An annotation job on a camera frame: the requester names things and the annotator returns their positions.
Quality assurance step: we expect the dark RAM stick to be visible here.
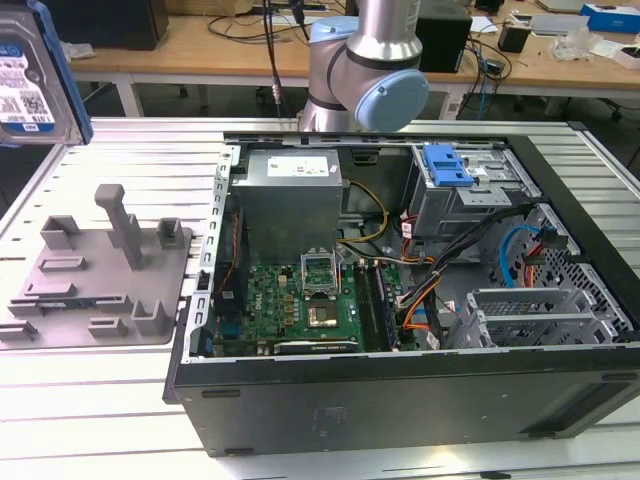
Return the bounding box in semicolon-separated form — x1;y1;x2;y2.
353;260;387;352

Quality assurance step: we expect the red black fan wire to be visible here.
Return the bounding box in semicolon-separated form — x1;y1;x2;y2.
221;208;247;297

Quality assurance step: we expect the red orange power wire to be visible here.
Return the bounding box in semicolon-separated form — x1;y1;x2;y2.
521;239;547;290

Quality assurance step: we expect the small black cube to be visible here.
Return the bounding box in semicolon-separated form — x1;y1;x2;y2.
497;22;532;55

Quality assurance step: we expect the grey metal disk bay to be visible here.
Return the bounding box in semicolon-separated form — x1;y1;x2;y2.
442;286;635;351

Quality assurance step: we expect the yellow wire bundle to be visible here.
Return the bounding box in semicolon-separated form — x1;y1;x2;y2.
337;179;392;247

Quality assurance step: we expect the black graphics card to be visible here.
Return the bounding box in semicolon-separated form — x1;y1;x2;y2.
272;338;362;357

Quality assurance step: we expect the black open PC case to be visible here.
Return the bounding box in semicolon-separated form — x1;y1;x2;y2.
162;122;640;459

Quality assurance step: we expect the grey flat box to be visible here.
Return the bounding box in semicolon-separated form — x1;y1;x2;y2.
528;13;592;37

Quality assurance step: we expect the blue SATA wire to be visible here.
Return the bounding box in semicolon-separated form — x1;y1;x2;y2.
497;223;567;290

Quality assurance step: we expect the clear plastic bag with parts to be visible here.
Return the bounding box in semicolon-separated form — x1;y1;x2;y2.
551;27;595;62

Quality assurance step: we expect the hard disk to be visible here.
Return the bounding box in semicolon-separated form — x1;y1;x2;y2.
0;0;96;147

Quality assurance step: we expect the black cable bundle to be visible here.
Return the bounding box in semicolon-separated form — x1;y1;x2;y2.
398;203;540;312

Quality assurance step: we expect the grey power supply unit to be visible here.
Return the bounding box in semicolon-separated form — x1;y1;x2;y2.
230;148;346;251

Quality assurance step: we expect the black hanging cable with plug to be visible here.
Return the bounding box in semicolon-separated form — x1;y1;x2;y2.
262;0;311;120

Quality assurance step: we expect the metal socket cover frame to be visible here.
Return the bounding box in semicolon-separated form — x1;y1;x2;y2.
298;248;342;300

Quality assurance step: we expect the crumpled clear plastic bag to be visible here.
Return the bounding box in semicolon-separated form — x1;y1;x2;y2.
62;42;96;62

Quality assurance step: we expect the grey metal drive cage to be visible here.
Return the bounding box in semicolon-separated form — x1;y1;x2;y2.
403;143;545;242

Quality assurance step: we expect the grey plastic parts rack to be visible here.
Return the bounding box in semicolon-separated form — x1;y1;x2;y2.
0;183;196;351

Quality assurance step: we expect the blue plastic drive latch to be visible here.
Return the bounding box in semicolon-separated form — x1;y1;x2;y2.
422;143;475;189

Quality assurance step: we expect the large black box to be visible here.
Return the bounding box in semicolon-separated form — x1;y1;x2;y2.
47;0;170;52

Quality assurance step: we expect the blue cardboard box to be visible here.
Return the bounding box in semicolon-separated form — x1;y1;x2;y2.
578;2;640;35

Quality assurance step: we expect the white paper sheet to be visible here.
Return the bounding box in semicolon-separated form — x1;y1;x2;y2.
468;14;502;36

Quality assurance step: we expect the CPU socket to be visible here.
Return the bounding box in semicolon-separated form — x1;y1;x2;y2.
305;294;342;330

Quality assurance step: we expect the green motherboard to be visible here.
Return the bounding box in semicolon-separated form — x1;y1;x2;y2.
214;249;416;357

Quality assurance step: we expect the orange wire bundle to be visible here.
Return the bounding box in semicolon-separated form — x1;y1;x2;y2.
399;279;442;335

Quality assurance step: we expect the black speaker box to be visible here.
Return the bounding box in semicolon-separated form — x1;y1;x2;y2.
413;12;475;76

